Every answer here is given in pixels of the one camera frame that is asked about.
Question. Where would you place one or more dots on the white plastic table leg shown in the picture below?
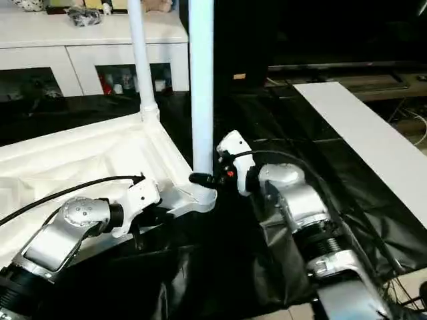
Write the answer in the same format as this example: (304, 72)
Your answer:
(143, 60)
(201, 83)

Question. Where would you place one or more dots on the black work mat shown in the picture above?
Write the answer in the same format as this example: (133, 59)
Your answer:
(233, 266)

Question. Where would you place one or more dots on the small dark box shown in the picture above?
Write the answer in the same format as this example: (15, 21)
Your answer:
(57, 9)

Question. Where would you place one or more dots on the white patterned object on cabinet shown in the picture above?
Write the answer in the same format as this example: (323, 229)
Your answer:
(28, 5)

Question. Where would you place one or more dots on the yellow box on cabinet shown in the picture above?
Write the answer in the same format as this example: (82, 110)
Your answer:
(95, 2)

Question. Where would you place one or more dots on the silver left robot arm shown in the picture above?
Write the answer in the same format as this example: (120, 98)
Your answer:
(63, 230)

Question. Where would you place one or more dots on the small yellow-brown block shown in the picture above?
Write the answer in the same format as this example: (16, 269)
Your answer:
(239, 76)

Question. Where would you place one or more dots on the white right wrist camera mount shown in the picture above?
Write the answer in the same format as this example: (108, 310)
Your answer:
(240, 153)

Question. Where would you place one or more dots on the grey thin tube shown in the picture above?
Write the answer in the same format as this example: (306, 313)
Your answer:
(387, 250)

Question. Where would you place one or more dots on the white plastic table top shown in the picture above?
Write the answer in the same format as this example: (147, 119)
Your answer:
(93, 156)

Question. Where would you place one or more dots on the white cabinet with glass doors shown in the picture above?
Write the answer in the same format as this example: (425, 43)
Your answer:
(83, 43)

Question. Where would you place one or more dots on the white flat board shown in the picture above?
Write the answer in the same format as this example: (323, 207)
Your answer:
(367, 133)

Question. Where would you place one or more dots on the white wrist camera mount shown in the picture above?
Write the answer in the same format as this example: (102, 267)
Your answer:
(240, 153)
(140, 200)

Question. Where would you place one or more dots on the small grey object on cabinet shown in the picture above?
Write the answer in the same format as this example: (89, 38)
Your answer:
(83, 16)

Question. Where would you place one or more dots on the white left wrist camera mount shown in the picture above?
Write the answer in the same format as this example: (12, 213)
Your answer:
(140, 200)

